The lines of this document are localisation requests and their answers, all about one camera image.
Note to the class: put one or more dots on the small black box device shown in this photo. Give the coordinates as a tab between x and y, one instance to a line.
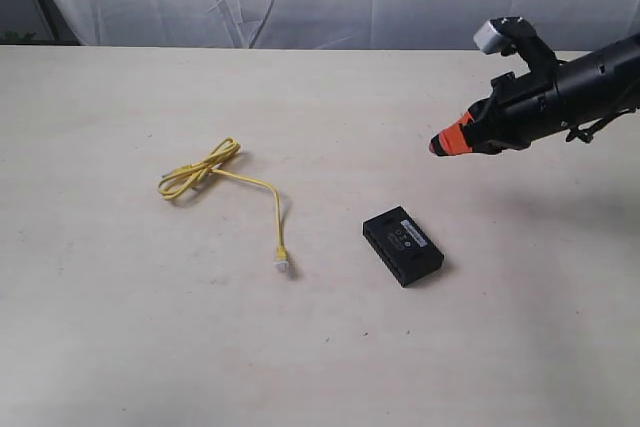
404	248

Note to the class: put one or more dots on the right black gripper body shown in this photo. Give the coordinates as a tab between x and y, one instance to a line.
579	97

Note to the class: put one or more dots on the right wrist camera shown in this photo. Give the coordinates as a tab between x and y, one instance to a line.
515	36

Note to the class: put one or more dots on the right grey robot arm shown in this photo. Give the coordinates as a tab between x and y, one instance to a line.
630	67

